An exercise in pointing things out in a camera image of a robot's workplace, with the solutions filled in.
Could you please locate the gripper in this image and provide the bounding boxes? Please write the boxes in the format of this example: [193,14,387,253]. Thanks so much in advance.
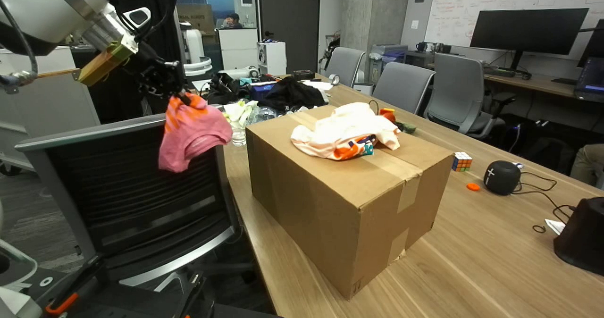
[135,42,193,107]

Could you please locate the pink t-shirt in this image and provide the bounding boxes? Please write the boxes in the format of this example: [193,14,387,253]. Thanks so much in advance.
[158,92,234,174]

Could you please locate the brown cardboard box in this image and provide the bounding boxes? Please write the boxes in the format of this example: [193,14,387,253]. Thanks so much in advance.
[245,104,455,301]

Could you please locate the black bag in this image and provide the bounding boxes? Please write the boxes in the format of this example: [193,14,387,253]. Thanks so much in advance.
[206,72,247,106]

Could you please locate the white machine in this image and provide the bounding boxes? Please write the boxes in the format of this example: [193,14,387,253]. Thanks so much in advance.
[181,23,213,77]

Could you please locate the white and green cloth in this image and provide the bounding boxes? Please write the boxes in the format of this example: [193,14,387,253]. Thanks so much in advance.
[222,100,260,126]

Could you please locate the clear plastic cup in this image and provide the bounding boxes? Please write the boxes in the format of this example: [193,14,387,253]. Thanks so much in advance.
[230,119,248,148]

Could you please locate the white cabinet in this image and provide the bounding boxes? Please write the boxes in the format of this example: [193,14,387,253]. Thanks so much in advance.
[218,27,260,71]

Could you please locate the blue pouch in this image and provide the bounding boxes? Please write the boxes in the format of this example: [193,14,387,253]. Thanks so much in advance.
[249,83,275,103]

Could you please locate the person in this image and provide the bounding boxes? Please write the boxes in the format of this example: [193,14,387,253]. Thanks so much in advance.
[221,12,244,30]
[570,143,604,190]

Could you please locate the black cloth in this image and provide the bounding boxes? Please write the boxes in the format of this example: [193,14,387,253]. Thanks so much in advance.
[263,76,327,112]

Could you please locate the black mesh office chair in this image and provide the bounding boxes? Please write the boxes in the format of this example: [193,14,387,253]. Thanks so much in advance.
[14,113,258,311]

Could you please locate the cream t-shirt with colourful print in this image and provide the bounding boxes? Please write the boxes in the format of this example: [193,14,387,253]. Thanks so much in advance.
[290,102,402,162]

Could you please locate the grey office chair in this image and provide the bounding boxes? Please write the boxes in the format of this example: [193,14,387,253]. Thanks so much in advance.
[372,61,436,116]
[325,46,367,89]
[424,52,518,140]

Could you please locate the puzzle cube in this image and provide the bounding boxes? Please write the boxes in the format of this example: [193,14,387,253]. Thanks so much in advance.
[451,151,473,173]

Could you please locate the whiteboard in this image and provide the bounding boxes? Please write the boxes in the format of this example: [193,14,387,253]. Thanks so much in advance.
[424,0,604,60]

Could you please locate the black round speaker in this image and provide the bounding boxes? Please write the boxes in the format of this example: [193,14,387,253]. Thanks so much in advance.
[483,160,522,196]

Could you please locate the black monitor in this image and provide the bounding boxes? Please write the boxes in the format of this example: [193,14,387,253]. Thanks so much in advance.
[576,18,604,69]
[470,8,590,72]

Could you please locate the laptop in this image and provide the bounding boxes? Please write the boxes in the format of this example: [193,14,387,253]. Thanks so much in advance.
[573,57,604,103]

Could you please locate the dark brown rounded container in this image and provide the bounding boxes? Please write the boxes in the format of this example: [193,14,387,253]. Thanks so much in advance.
[553,196,604,276]

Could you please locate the black cable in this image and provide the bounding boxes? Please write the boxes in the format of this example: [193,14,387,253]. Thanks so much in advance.
[512,169,574,234]

